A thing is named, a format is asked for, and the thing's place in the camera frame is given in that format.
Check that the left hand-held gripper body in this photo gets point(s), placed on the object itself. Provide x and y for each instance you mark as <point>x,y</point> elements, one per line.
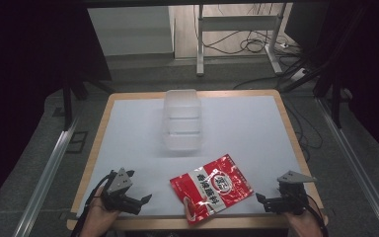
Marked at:
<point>120,184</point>

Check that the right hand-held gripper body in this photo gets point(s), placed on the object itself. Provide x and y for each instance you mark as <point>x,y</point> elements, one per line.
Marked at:
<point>292,197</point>

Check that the red and white seasoning packet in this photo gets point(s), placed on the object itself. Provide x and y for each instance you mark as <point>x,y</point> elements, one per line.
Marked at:
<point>210,189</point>

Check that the clear plastic storage box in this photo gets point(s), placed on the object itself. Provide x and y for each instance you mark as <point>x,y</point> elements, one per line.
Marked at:
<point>182,120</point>

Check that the person's right hand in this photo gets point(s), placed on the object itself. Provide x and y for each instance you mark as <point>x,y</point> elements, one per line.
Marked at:
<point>304,225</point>

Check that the person's left hand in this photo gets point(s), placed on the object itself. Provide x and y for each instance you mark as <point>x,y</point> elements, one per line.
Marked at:
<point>95,217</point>

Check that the black metal stand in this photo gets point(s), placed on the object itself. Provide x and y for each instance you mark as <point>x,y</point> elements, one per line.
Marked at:
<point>67,105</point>
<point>335,89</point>

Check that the white power strip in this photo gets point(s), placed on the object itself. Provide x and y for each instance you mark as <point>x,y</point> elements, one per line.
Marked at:
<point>298,74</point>

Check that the white panel board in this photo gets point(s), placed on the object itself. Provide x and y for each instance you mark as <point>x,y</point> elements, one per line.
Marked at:
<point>131,31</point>

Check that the aluminium rail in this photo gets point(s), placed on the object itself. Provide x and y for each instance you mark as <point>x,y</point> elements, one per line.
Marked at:
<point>44,184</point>
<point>358,168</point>

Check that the white metal desk frame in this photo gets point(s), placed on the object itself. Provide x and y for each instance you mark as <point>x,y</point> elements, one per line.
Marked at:
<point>240,23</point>

